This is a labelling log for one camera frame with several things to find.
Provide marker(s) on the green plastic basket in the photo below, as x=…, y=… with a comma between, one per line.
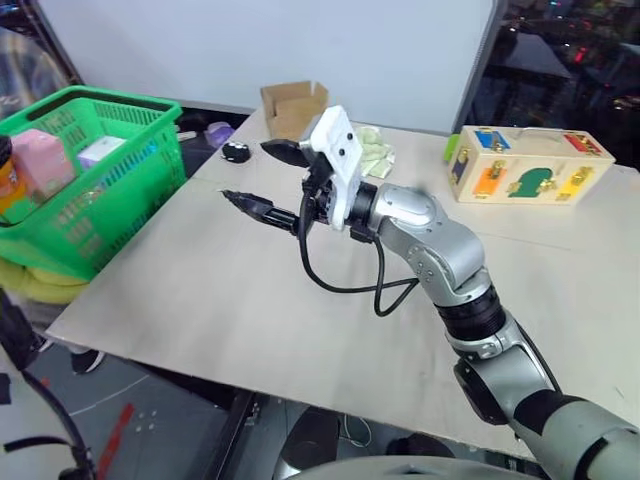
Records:
x=165, y=107

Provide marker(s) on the white purple small box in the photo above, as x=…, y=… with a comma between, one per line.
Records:
x=102, y=150

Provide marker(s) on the small black round object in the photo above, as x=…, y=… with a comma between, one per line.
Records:
x=235, y=152

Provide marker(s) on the grey robot torso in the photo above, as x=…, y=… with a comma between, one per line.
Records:
x=400, y=470

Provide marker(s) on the dark rounded shape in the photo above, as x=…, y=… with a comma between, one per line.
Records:
x=312, y=440
x=420, y=445

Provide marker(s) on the brown cardboard box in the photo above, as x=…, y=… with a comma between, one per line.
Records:
x=290, y=115

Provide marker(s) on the small green object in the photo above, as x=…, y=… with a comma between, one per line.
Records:
x=452, y=147

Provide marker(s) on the small purple object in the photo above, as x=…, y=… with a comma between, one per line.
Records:
x=220, y=132

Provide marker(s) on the yellow foam cushions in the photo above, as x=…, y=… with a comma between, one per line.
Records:
x=40, y=290

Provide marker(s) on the white partition board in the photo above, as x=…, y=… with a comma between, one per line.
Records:
x=250, y=40

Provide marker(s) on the light green packet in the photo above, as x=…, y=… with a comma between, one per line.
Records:
x=375, y=150

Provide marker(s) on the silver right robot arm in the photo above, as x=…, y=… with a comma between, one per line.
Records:
x=440, y=235

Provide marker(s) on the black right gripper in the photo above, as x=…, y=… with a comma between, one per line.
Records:
x=321, y=197

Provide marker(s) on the black sneaker shoe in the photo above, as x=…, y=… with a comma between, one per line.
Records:
x=86, y=362

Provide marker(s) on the pink carton box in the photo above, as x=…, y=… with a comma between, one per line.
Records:
x=40, y=160

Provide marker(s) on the wooden latch toy box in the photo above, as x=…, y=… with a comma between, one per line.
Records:
x=525, y=150

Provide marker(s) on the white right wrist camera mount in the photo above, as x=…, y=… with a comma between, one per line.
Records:
x=340, y=135

